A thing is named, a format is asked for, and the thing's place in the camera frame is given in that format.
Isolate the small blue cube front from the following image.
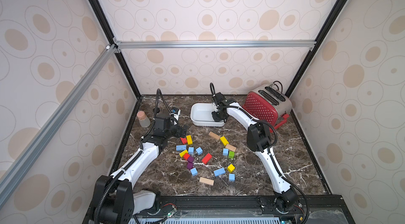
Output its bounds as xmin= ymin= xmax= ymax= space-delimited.
xmin=228 ymin=173 xmax=235 ymax=182

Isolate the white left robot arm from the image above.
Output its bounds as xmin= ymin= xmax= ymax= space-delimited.
xmin=88 ymin=106 xmax=187 ymax=224

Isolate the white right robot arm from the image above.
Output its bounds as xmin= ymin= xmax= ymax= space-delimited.
xmin=209 ymin=83 xmax=310 ymax=224

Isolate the red flat block left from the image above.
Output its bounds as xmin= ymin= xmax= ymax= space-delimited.
xmin=180 ymin=137 xmax=187 ymax=144

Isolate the yellow flat block left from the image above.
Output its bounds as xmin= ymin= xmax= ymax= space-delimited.
xmin=186 ymin=135 xmax=193 ymax=145

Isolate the long blue block left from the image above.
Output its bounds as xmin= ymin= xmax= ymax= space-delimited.
xmin=176 ymin=145 xmax=187 ymax=152

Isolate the long blue block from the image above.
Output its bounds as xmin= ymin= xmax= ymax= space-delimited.
xmin=214 ymin=168 xmax=226 ymax=177
xmin=176 ymin=145 xmax=187 ymax=152

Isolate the white plastic tub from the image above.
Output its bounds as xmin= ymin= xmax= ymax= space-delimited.
xmin=190 ymin=103 xmax=225 ymax=127

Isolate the natural wood block rear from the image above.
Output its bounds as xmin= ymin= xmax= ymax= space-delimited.
xmin=209 ymin=132 xmax=220 ymax=140

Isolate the yellow block centre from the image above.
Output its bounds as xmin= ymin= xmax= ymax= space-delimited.
xmin=220 ymin=136 xmax=229 ymax=147

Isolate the blue cube left cluster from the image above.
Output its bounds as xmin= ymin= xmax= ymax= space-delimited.
xmin=196 ymin=147 xmax=203 ymax=155

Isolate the natural wood block middle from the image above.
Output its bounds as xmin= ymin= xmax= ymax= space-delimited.
xmin=225 ymin=144 xmax=236 ymax=152

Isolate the purple block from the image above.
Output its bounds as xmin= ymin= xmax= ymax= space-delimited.
xmin=187 ymin=155 xmax=194 ymax=170

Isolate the pink lid glass jar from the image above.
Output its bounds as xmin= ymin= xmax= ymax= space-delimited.
xmin=137 ymin=111 xmax=151 ymax=128

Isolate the long red block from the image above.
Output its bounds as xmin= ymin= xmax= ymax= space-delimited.
xmin=201 ymin=153 xmax=212 ymax=165

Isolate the red polka dot toaster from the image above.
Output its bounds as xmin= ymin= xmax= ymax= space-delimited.
xmin=242 ymin=80 xmax=292 ymax=130

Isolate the small yellow cube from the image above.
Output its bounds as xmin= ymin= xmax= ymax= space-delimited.
xmin=227 ymin=164 xmax=235 ymax=173

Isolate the natural wood flat block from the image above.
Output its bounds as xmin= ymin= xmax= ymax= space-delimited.
xmin=199 ymin=177 xmax=214 ymax=186

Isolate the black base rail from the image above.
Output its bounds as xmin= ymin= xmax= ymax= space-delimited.
xmin=82 ymin=194 xmax=356 ymax=224

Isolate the silver horizontal frame bar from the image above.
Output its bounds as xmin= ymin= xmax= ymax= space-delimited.
xmin=107 ymin=40 xmax=316 ymax=51

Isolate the silver left frame bar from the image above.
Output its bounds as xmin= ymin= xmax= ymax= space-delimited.
xmin=1 ymin=44 xmax=117 ymax=207

